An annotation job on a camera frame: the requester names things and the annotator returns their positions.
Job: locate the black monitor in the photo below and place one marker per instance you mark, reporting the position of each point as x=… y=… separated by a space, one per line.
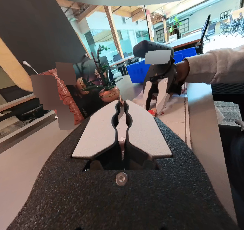
x=205 y=31

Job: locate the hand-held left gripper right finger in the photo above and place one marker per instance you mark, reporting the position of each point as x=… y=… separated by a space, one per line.
x=148 y=136

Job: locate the wooden top office desk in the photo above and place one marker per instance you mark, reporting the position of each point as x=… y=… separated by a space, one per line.
x=122 y=59

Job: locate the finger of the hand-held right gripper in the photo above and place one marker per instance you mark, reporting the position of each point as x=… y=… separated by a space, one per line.
x=146 y=92
x=163 y=94

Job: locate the grey desk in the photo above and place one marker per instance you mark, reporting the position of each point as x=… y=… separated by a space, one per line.
x=19 y=167

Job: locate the person's right forearm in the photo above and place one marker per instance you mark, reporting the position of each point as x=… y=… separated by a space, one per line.
x=219 y=66

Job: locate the peach petal brick flower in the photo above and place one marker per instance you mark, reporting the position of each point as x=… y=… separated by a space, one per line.
x=121 y=100

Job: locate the long wooden edged table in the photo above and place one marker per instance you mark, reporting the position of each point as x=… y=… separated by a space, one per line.
x=186 y=37

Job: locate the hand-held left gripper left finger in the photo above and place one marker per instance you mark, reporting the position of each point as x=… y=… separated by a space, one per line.
x=95 y=134

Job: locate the cluster of black office chairs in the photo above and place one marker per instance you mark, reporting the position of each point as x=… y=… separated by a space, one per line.
x=228 y=22

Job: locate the dark grey panel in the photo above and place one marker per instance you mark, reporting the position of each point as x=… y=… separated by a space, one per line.
x=38 y=33

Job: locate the white instruction booklet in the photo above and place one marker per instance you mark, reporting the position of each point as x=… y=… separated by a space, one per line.
x=171 y=104

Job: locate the black mesh office chair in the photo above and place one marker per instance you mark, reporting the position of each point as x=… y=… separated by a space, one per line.
x=228 y=90

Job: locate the dark brick set box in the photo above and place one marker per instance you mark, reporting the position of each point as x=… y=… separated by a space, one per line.
x=89 y=104

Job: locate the person's right hand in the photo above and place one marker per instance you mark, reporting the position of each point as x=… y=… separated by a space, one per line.
x=182 y=71

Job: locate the large blue plastic bin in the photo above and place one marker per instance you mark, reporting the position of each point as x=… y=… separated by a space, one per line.
x=136 y=71

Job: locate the brick orchid plant model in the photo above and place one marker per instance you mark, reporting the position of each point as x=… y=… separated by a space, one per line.
x=108 y=94

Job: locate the light wooden curved panel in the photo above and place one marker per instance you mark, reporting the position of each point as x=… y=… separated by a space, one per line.
x=11 y=66

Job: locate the hanging green plant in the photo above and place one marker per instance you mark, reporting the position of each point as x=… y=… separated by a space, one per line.
x=174 y=20

